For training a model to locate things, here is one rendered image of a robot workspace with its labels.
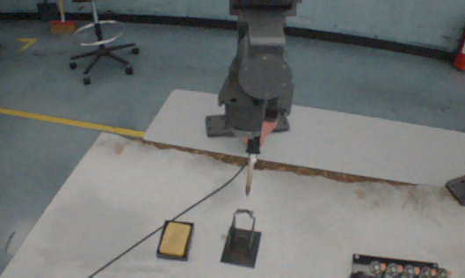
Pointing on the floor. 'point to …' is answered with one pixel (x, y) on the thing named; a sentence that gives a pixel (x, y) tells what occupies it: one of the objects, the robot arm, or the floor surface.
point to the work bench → (406, 228)
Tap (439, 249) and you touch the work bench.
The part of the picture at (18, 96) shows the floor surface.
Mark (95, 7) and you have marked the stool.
